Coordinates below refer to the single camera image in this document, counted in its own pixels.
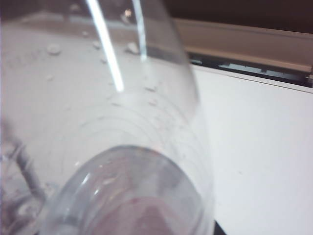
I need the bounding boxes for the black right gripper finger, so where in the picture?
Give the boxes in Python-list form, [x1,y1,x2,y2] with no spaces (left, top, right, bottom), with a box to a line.
[214,219,247,235]

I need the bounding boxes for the clear red-label water bottle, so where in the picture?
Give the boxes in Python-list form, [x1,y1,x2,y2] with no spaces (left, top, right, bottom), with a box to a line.
[0,0,216,235]

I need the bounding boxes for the brown fabric desk divider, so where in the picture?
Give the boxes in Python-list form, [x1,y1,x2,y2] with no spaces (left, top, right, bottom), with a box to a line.
[168,0,313,34]

